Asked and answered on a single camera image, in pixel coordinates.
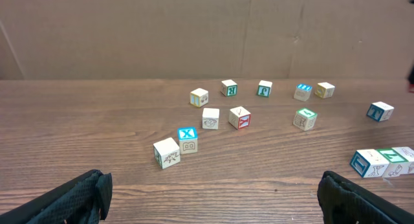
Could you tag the cardboard backdrop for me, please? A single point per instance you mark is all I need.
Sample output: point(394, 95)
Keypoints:
point(126, 39)

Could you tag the wooden cube green J side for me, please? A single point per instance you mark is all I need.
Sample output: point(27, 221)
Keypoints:
point(264, 88)

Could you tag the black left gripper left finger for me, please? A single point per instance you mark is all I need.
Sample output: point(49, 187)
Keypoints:
point(84, 199)

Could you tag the green number four cube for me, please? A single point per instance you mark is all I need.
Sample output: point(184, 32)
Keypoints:
point(305, 119)

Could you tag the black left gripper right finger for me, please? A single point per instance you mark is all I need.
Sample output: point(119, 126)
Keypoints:
point(343, 202)

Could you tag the wooden cube with hook drawing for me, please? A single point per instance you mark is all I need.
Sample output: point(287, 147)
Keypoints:
point(369, 163)

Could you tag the wooden cube blue X side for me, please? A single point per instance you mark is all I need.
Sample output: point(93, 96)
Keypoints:
point(380, 111)

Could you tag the wooden cube yellow side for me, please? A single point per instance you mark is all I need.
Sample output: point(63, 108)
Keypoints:
point(324, 90)

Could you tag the wooden cube red Y side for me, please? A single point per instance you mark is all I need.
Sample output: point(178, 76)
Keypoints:
point(239, 117)

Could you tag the wooden cube ice cream drawing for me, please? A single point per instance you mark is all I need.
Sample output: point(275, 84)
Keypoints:
point(407, 153)

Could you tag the plain wooden cube far left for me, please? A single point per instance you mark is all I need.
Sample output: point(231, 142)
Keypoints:
point(199, 97)

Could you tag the wooden cube fish drawing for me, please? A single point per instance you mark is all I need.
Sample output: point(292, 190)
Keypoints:
point(167, 152)

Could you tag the green number seven cube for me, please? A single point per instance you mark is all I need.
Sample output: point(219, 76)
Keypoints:
point(398, 164)

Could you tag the wooden cube globe drawing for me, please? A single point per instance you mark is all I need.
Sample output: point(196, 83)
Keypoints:
point(210, 118)

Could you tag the blue letter X cube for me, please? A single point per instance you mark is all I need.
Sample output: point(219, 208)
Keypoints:
point(188, 138)

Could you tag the wooden cube green letter side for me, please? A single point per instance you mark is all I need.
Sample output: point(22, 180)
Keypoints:
point(229, 88)

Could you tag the blue top wooden cube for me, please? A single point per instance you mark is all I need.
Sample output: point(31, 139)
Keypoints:
point(303, 92)

